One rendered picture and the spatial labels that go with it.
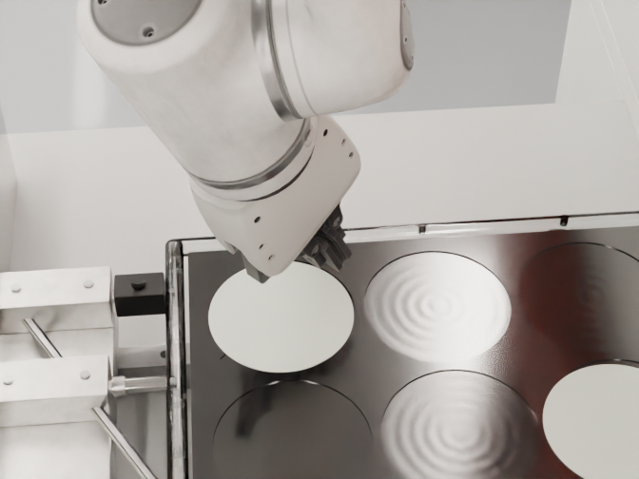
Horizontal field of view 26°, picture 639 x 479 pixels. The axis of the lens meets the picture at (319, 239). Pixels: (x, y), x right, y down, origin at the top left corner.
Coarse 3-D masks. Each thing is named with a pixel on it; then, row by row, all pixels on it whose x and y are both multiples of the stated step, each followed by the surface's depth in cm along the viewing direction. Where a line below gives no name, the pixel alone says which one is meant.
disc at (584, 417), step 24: (576, 384) 91; (600, 384) 91; (624, 384) 91; (552, 408) 90; (576, 408) 90; (600, 408) 90; (624, 408) 90; (552, 432) 89; (576, 432) 89; (600, 432) 89; (624, 432) 89; (576, 456) 87; (600, 456) 87; (624, 456) 87
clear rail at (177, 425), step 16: (176, 256) 99; (176, 272) 98; (176, 288) 97; (176, 304) 96; (176, 336) 94; (176, 352) 93; (176, 368) 92; (176, 384) 91; (176, 400) 90; (176, 416) 89; (176, 432) 88; (176, 464) 87
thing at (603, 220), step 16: (400, 224) 101; (416, 224) 101; (432, 224) 101; (448, 224) 101; (464, 224) 101; (480, 224) 101; (496, 224) 101; (512, 224) 101; (528, 224) 101; (544, 224) 101; (560, 224) 101; (576, 224) 101; (592, 224) 101; (608, 224) 102; (624, 224) 102; (176, 240) 100; (192, 240) 100; (208, 240) 100; (352, 240) 100; (368, 240) 101
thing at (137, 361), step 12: (120, 348) 100; (132, 348) 100; (144, 348) 100; (156, 348) 100; (120, 360) 99; (132, 360) 99; (144, 360) 99; (156, 360) 99; (120, 372) 99; (132, 372) 99; (144, 372) 99; (156, 372) 99
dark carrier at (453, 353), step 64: (192, 256) 99; (384, 256) 99; (448, 256) 99; (512, 256) 99; (576, 256) 99; (192, 320) 95; (384, 320) 95; (448, 320) 95; (512, 320) 95; (576, 320) 95; (192, 384) 91; (256, 384) 91; (320, 384) 91; (384, 384) 91; (448, 384) 91; (512, 384) 91; (192, 448) 88; (256, 448) 88; (320, 448) 88; (384, 448) 88; (448, 448) 88; (512, 448) 88
